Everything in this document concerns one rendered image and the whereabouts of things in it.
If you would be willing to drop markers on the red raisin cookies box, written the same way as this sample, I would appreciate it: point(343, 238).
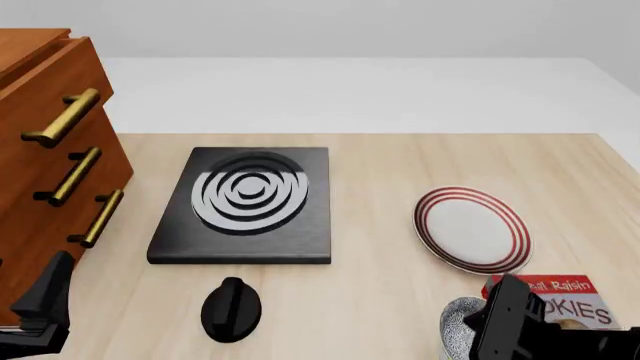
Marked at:
point(575, 288)

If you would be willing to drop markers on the round black stove knob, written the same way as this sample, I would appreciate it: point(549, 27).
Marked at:
point(231, 311)

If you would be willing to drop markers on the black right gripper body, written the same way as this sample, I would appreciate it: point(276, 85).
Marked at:
point(590, 343)

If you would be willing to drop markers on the flat black stove plate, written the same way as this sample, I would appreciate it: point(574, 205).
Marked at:
point(240, 245)

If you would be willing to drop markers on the wooden drawer, protruding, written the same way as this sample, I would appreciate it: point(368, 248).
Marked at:
point(42, 73)

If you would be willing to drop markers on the black patterned bowl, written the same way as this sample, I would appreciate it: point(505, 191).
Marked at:
point(457, 322)

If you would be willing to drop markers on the flat plate on black stalk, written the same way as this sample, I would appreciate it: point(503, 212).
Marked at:
point(502, 318)

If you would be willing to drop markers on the wooden cabinet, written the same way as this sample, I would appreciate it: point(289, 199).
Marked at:
point(20, 232)

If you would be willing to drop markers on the white plate with red rings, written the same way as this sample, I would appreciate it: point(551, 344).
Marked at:
point(470, 230)

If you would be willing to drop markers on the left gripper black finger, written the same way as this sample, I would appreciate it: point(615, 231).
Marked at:
point(47, 288)

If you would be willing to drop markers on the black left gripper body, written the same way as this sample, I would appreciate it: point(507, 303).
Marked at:
point(30, 339)

